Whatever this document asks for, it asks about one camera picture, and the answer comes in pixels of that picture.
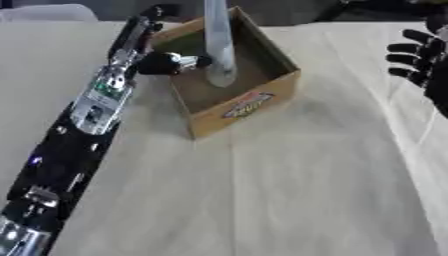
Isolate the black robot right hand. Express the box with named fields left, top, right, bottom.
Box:
left=385, top=14, right=448, bottom=120

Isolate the clear plastic bottle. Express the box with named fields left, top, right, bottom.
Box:
left=201, top=0, right=240, bottom=89

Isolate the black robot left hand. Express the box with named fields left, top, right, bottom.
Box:
left=106, top=4, right=216, bottom=77

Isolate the white rounded object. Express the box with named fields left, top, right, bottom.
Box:
left=0, top=3, right=100, bottom=23

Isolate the tan cardboard box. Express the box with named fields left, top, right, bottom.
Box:
left=147, top=5, right=303, bottom=141

